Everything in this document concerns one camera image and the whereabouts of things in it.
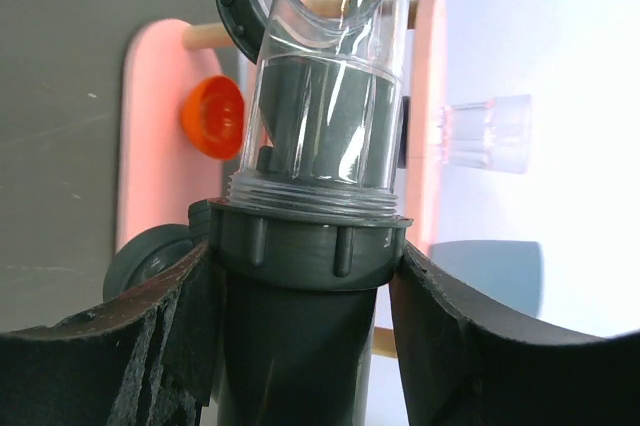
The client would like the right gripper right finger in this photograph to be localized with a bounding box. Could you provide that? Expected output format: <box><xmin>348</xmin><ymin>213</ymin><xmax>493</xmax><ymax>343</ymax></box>
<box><xmin>390</xmin><ymin>245</ymin><xmax>639</xmax><ymax>425</ymax></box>

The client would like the tall blue plastic cup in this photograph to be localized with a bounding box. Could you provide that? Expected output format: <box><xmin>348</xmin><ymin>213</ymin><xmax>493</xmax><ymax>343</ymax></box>
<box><xmin>429</xmin><ymin>240</ymin><xmax>544</xmax><ymax>317</ymax></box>

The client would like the pink three-tier shelf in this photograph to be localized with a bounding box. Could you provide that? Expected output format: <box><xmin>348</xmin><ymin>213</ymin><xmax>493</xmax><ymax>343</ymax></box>
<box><xmin>114</xmin><ymin>0</ymin><xmax>449</xmax><ymax>360</ymax></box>

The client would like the grey pvc tee fitting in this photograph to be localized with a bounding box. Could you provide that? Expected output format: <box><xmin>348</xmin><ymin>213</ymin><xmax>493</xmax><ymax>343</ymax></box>
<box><xmin>103</xmin><ymin>200</ymin><xmax>409</xmax><ymax>425</ymax></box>

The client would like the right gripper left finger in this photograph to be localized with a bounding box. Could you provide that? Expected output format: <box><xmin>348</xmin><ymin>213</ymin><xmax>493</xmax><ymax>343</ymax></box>
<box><xmin>1</xmin><ymin>243</ymin><xmax>219</xmax><ymax>425</ymax></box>

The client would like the orange bowl bottom shelf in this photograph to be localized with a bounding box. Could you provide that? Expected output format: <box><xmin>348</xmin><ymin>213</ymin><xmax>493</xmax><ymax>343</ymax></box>
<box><xmin>180</xmin><ymin>75</ymin><xmax>245</xmax><ymax>161</ymax></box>

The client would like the clear drinking glass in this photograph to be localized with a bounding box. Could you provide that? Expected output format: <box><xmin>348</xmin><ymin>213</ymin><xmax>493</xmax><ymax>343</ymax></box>
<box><xmin>440</xmin><ymin>95</ymin><xmax>533</xmax><ymax>174</ymax></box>

